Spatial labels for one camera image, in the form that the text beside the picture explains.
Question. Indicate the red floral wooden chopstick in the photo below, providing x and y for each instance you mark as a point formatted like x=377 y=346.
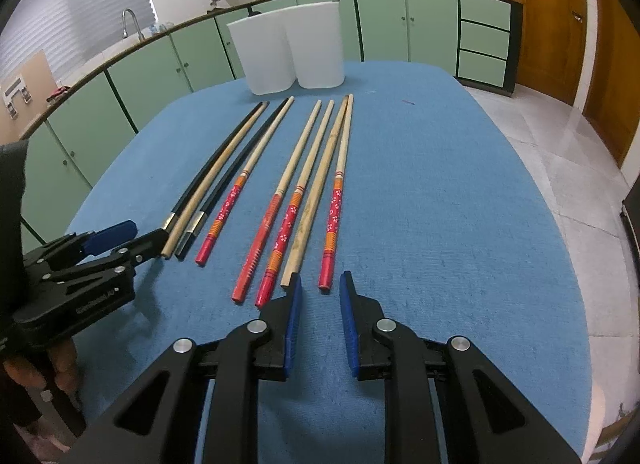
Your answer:
x=220 y=216
x=332 y=224
x=282 y=239

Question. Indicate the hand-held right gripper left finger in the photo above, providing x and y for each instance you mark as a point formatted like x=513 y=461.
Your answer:
x=295 y=324

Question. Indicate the blue table mat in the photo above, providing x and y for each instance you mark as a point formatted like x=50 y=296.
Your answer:
x=450 y=194

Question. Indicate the metal kitchen faucet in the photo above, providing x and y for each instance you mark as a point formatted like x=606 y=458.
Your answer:
x=131 y=13

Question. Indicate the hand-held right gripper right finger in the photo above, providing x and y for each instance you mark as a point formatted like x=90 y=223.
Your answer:
x=349 y=329

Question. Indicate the person's left hand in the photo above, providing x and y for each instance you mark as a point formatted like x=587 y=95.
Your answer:
x=62 y=364

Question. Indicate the white window blinds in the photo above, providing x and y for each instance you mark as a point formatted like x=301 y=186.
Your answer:
x=75 y=8

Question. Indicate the wooden door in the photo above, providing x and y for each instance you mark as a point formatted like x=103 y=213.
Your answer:
x=545 y=18
x=617 y=68

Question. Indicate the green lower kitchen cabinets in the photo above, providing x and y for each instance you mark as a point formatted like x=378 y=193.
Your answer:
x=150 y=73

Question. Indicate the white translucent plastic container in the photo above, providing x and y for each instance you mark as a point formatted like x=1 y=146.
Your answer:
x=260 y=58
x=317 y=48

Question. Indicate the red orange wooden chopstick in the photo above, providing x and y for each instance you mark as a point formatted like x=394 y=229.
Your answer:
x=260 y=239

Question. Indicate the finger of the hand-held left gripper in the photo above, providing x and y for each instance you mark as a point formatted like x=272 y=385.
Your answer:
x=112 y=234
x=145 y=246

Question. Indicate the plain wooden chopstick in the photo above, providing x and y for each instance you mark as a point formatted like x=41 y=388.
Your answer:
x=305 y=224
x=175 y=239

